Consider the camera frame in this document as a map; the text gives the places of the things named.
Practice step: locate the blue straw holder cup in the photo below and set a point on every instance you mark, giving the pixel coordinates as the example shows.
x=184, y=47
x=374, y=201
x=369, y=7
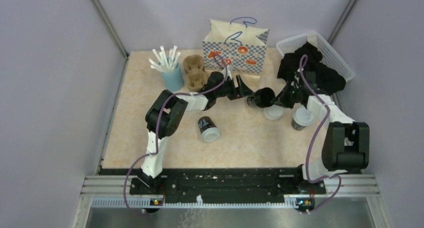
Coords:
x=173, y=80

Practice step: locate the checkered paper takeout bag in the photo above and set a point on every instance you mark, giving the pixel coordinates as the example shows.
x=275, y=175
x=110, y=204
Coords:
x=237, y=43

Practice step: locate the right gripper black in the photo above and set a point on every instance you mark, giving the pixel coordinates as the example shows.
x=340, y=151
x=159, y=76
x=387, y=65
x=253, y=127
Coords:
x=277, y=101

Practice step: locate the white wrapped straws bundle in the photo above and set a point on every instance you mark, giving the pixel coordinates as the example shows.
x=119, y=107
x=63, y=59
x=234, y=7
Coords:
x=166, y=62

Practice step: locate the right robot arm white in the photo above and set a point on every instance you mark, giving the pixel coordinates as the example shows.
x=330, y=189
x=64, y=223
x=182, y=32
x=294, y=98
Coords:
x=346, y=147

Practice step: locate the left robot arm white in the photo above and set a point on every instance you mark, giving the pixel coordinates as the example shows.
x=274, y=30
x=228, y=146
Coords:
x=164, y=116

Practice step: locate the black cloth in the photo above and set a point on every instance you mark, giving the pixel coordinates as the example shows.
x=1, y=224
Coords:
x=327, y=79

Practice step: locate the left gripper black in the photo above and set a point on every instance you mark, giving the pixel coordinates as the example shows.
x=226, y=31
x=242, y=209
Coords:
x=242, y=91

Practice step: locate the stack of white lids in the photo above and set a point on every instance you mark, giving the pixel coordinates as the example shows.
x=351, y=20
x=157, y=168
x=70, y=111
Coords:
x=273, y=112

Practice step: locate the stack of black cups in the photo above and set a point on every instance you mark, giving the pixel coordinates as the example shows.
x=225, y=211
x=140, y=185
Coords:
x=262, y=98

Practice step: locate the cardboard cup carrier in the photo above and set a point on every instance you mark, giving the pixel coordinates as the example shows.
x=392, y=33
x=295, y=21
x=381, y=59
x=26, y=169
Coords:
x=194, y=67

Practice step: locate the white plastic basket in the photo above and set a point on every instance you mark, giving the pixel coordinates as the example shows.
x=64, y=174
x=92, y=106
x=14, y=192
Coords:
x=330, y=56

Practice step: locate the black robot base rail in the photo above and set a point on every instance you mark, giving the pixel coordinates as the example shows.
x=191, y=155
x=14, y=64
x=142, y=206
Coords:
x=222, y=186

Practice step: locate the black coffee cup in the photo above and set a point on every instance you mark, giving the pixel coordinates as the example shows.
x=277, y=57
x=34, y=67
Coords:
x=204, y=123
x=299, y=126

